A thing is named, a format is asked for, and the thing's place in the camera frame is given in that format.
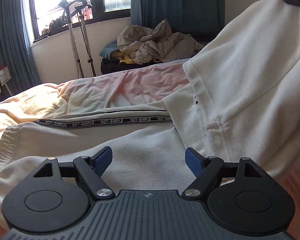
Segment cream white zip sweatshirt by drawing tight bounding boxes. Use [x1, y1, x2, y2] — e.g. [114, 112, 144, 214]
[0, 0, 300, 227]

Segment pastel pink yellow bedsheet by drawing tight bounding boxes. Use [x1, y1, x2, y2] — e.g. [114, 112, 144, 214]
[0, 61, 300, 239]

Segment black sofa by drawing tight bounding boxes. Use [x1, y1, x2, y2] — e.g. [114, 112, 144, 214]
[100, 31, 219, 75]

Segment right teal curtain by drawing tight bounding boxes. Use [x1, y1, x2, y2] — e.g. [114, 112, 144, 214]
[130, 0, 225, 34]

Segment teal curtain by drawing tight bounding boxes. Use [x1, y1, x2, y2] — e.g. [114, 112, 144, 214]
[130, 0, 225, 34]
[0, 0, 41, 94]

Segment yellow plush toy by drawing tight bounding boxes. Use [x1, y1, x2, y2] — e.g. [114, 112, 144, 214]
[120, 55, 135, 64]

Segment teal pillow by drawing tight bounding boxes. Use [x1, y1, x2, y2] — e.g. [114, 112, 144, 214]
[100, 40, 118, 61]

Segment crumpled beige quilt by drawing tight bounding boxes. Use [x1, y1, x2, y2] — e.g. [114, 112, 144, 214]
[117, 19, 204, 64]

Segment left teal curtain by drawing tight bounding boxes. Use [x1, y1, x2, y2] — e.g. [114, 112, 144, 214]
[0, 0, 41, 94]

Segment garment steamer stand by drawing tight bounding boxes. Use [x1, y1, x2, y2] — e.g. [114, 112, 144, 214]
[58, 0, 97, 79]

